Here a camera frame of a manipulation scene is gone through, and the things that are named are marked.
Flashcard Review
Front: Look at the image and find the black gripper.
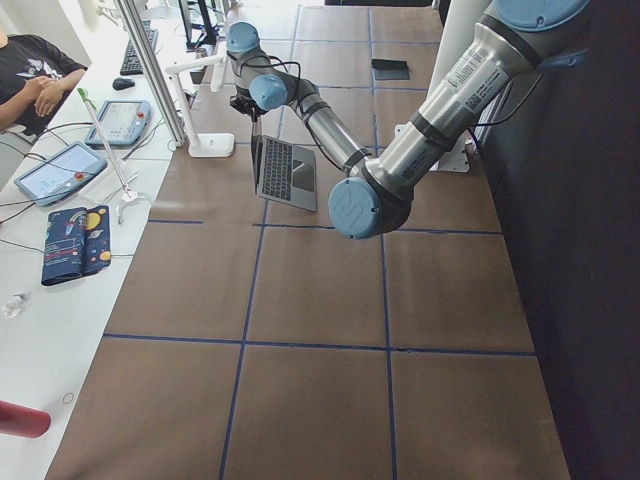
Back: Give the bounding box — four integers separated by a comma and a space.
229, 95, 260, 116

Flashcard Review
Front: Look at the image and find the grey laptop computer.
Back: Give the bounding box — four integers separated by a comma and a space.
251, 119, 317, 211

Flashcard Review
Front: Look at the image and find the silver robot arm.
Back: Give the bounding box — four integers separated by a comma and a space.
226, 1, 590, 240

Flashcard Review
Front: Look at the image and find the white desk lamp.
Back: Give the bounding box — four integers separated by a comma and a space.
165, 53, 235, 158

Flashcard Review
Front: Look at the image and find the black computer mouse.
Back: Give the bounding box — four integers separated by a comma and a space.
112, 77, 135, 91

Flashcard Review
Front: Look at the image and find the black mouse pad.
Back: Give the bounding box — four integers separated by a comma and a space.
371, 58, 410, 81

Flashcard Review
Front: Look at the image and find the black keyboard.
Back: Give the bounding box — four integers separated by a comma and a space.
119, 28, 160, 77

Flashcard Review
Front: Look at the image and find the blue teach pendant far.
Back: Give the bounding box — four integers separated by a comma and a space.
97, 100, 151, 147

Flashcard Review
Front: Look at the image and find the blue teach pendant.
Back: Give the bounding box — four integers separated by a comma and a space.
97, 100, 151, 147
14, 141, 107, 206

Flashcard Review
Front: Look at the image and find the blue teach pendant near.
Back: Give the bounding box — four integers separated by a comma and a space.
14, 141, 107, 206

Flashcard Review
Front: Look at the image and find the seated person in black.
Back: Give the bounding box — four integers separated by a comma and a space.
1, 32, 87, 135

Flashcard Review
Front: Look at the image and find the dark blue space pouch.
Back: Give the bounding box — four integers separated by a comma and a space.
41, 205, 111, 286

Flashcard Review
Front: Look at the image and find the red bottle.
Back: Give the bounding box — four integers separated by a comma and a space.
0, 401, 51, 438

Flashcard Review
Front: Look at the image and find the aluminium frame post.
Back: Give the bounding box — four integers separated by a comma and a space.
115, 0, 186, 147

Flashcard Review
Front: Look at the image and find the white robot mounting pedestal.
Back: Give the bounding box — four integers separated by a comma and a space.
381, 1, 488, 183

